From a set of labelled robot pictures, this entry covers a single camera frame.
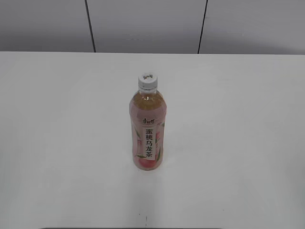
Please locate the pink peach tea bottle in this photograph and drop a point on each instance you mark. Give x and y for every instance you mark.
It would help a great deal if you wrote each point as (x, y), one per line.
(147, 112)

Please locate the white bottle cap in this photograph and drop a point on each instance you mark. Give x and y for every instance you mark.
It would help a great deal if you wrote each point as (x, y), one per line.
(147, 81)

